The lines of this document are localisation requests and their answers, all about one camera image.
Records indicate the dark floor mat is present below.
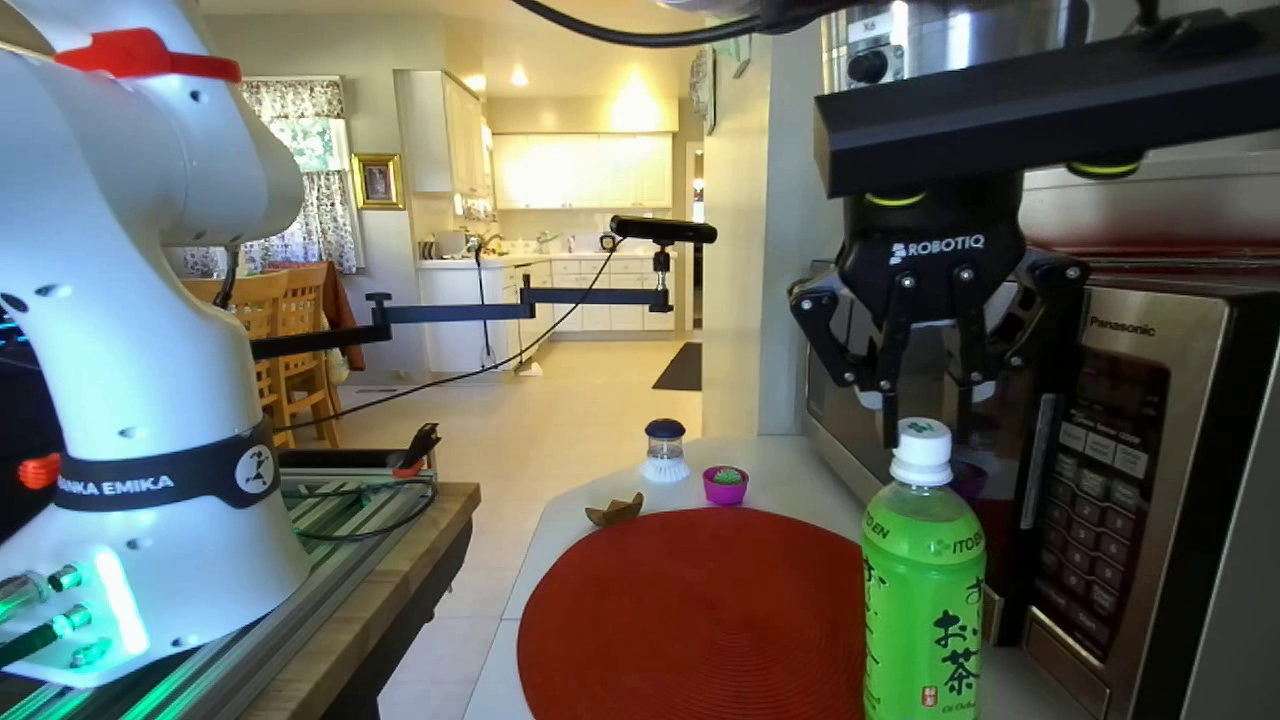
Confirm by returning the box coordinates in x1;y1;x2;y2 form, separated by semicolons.
650;341;706;396

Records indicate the small magenta cup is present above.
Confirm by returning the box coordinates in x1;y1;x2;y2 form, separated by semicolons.
701;463;750;511

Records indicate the thin black camera cable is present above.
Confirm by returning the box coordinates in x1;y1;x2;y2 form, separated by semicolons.
262;237;628;439

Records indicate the white bottle cap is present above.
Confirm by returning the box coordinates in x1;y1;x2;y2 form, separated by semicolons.
888;412;959;493

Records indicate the white kitchen wall cabinet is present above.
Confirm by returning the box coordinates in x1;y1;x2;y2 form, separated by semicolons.
392;67;500;225

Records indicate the small brown toy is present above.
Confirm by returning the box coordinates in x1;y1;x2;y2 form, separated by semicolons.
581;493;650;530

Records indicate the patterned curtain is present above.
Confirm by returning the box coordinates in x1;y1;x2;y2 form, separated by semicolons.
238;72;367;279

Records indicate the red round woven placemat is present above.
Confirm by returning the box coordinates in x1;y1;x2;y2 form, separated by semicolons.
515;502;872;720

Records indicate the wooden chair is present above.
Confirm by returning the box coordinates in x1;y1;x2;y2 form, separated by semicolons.
182;260;350;450

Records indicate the black and red clamp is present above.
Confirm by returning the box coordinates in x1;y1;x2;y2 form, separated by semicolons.
392;420;449;483

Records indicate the stainless steel microwave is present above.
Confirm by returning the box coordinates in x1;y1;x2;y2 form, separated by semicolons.
796;251;1280;720

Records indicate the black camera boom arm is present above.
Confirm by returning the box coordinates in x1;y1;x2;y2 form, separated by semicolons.
248;273;678;365

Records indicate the black stereo camera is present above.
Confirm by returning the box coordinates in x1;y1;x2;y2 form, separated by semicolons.
607;210;718;246

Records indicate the small jar with black lid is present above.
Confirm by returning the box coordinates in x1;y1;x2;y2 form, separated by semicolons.
634;415;696;489

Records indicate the framed picture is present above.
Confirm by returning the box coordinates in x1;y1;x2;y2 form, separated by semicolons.
350;150;404;217

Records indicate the white kitchen counter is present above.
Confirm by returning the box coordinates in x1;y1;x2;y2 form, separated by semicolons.
413;246;701;381

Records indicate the green tea bottle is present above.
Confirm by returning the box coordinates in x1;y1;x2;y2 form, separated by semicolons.
854;471;992;720

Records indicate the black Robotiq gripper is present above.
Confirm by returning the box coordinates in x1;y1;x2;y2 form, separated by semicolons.
787;172;1093;450

